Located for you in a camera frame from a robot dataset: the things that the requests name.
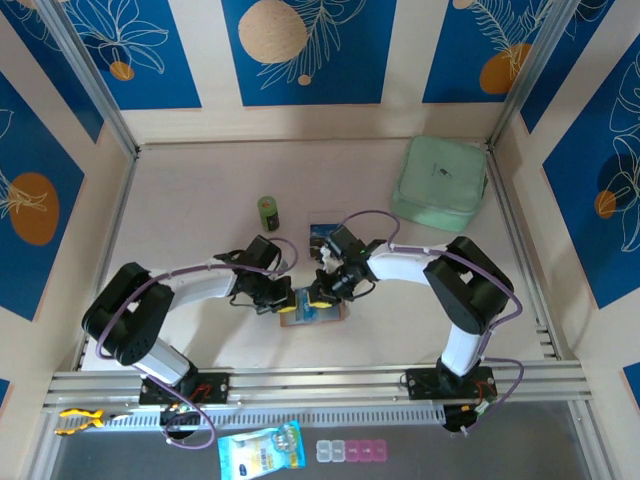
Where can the aluminium table side rail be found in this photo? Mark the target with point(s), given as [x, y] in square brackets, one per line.
[114, 225]
[506, 200]

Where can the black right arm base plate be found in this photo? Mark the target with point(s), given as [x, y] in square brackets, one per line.
[420, 385]

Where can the green cylindrical can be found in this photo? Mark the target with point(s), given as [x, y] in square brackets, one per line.
[269, 214]

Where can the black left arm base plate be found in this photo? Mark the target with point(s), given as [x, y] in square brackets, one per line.
[217, 387]

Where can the blue white snack packet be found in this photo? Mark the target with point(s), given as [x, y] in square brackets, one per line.
[260, 452]

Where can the yellow black pliers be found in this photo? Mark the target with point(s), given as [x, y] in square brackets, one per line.
[80, 417]

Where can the aluminium frame post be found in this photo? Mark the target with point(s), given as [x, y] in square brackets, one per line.
[531, 75]
[91, 75]

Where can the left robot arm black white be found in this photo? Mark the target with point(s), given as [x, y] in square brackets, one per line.
[145, 310]

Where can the aluminium mounting rail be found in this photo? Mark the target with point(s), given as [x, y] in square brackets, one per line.
[320, 385]

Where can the small pink pill box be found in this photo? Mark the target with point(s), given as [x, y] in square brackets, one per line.
[381, 450]
[353, 450]
[367, 450]

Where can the small clear white pill box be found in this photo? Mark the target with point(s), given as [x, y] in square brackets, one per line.
[323, 451]
[338, 451]

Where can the light blue white card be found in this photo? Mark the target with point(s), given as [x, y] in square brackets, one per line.
[304, 314]

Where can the mint green zip pouch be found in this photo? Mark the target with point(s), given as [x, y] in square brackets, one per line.
[440, 170]

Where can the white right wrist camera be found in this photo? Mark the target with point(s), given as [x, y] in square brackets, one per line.
[328, 257]

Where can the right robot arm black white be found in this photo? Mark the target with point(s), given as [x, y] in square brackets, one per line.
[410, 265]

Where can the clear acrylic card stand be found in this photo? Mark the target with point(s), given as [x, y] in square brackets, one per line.
[325, 217]

